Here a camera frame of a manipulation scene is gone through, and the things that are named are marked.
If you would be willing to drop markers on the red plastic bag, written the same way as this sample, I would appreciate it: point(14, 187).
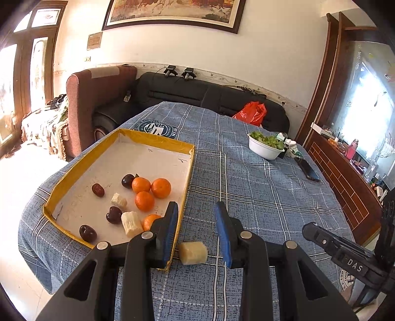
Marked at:
point(251, 113)

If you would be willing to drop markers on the pink bottle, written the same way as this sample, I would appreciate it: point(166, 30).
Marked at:
point(351, 149)

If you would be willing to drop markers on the black tracker device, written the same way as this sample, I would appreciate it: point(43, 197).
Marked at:
point(188, 74)
point(170, 71)

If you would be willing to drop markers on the white bowl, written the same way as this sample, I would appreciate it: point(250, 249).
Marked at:
point(265, 152)

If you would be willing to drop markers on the yellow cardboard box tray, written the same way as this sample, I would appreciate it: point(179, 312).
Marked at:
point(101, 157)

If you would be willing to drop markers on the black leather sofa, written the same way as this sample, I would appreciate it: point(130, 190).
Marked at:
point(185, 92)

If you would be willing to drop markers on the floral cloth sofa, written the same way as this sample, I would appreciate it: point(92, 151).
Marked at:
point(43, 126)

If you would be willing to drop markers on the dark smartphone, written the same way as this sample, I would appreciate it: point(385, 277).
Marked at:
point(307, 169)

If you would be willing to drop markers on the wooden mirror cabinet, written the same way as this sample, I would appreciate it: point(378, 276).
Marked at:
point(339, 172)

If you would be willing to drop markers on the green lettuce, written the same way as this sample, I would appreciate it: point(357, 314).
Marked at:
point(265, 139)

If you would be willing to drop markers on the small wall plaque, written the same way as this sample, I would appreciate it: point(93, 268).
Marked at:
point(94, 40)

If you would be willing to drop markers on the wooden glass door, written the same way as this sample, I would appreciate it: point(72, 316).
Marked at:
point(21, 71)

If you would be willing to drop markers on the orange tangerine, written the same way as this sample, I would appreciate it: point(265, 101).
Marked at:
point(141, 184)
point(161, 187)
point(144, 200)
point(149, 220)

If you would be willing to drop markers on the small red jujube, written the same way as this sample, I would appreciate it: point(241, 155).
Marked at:
point(98, 189)

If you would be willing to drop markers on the framed wall painting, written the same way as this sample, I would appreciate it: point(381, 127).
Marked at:
point(172, 12)

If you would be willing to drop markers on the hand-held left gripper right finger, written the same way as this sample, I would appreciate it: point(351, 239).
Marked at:
point(223, 234)

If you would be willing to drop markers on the dark purple plum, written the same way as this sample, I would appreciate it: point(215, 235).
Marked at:
point(88, 233)
point(127, 180)
point(113, 214)

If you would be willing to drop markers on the small banana piece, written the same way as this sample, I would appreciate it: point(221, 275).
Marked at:
point(118, 200)

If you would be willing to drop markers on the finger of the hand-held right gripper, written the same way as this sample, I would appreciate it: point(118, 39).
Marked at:
point(339, 253)

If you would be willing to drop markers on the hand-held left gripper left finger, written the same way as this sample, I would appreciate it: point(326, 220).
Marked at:
point(169, 234)

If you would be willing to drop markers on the brown armchair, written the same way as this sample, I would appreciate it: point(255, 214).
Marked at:
point(89, 102)

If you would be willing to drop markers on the white plastic bag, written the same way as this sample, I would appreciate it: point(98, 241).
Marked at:
point(291, 144)

